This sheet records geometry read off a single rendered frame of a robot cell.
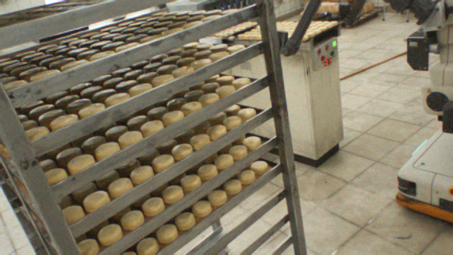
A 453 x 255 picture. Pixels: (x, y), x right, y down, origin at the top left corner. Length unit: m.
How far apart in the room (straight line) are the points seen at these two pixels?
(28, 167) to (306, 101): 2.00
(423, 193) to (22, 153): 1.89
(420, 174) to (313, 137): 0.72
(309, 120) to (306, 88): 0.23
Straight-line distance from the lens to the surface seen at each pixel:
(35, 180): 0.70
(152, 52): 0.79
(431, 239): 2.22
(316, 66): 2.41
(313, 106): 2.49
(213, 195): 1.05
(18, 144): 0.68
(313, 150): 2.63
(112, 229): 0.90
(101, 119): 0.75
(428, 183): 2.16
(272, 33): 0.97
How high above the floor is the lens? 1.47
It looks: 25 degrees down
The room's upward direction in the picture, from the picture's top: 12 degrees counter-clockwise
